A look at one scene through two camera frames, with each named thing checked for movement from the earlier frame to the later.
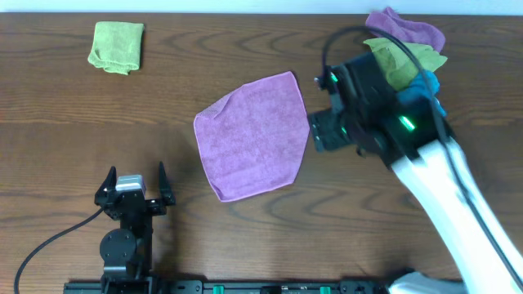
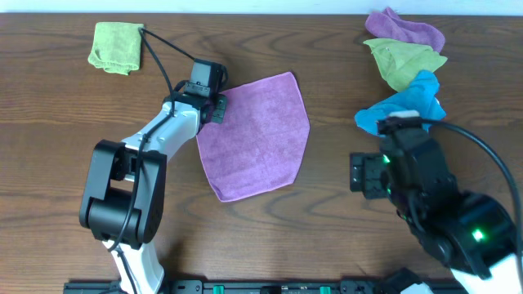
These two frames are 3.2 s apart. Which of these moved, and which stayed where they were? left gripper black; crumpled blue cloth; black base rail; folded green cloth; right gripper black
Moved: left gripper black; right gripper black
Stayed: black base rail; crumpled blue cloth; folded green cloth
